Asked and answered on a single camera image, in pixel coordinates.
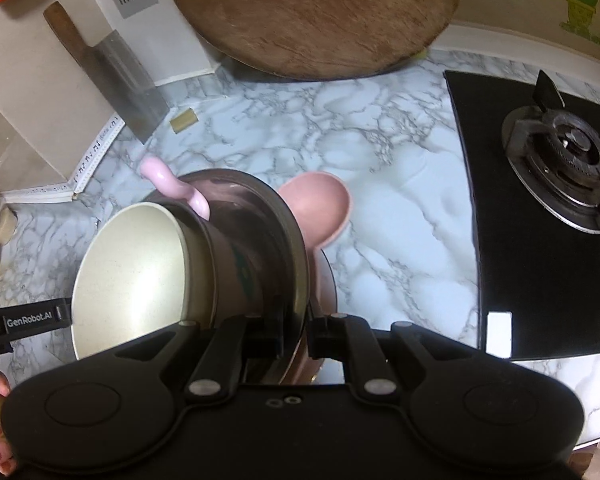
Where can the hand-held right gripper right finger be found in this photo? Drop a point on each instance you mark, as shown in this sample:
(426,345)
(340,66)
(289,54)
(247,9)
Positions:
(322,337)

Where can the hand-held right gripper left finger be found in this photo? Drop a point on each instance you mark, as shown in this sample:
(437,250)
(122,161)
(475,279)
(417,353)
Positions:
(265,337)

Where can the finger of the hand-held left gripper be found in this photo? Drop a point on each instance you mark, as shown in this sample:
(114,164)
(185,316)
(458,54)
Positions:
(64,312)

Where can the white plate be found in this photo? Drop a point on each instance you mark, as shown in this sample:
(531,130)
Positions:
(330,372)

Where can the cream bowl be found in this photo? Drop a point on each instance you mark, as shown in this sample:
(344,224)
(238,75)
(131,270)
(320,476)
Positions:
(130,270)

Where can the large steel bowl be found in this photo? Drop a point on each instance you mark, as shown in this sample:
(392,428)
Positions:
(292,240)

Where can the pink bear-shaped plate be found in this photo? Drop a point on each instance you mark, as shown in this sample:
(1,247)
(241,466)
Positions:
(315,205)

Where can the clear plastic container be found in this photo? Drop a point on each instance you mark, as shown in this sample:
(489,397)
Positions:
(5,225)

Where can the white patterned trim strip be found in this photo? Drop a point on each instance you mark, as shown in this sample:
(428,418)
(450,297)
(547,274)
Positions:
(97,152)

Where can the white sticker on stove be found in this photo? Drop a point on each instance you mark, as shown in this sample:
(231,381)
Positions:
(499,335)

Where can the black glass gas stove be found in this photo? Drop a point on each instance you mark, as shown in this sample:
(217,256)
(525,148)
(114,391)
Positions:
(530,285)

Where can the olive rectangular block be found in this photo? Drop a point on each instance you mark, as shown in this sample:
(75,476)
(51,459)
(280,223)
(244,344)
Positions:
(182,120)

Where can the gas burner with grate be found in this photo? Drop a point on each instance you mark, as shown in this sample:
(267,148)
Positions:
(570,160)

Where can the round wooden cutting board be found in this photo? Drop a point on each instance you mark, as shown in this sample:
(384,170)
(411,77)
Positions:
(320,10)

